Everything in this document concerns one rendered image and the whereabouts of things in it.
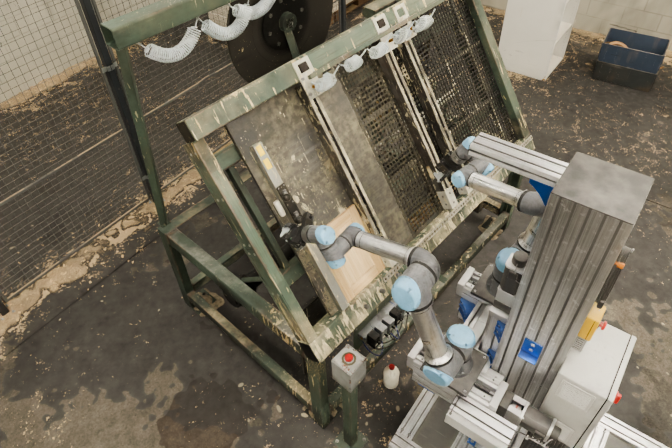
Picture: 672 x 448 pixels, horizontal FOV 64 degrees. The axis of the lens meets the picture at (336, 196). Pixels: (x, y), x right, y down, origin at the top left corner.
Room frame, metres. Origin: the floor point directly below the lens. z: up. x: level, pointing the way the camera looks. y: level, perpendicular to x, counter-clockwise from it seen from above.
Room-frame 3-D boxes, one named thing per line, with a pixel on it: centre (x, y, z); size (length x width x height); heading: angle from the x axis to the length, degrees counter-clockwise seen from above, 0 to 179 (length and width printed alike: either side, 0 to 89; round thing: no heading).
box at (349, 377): (1.28, -0.03, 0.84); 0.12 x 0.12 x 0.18; 46
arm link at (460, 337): (1.17, -0.49, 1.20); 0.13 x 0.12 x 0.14; 140
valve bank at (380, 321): (1.64, -0.29, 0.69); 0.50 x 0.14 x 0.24; 136
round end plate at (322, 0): (2.83, 0.24, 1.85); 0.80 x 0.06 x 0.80; 136
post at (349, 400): (1.28, -0.03, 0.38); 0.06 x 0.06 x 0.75; 46
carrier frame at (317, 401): (2.62, -0.14, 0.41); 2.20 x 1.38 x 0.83; 136
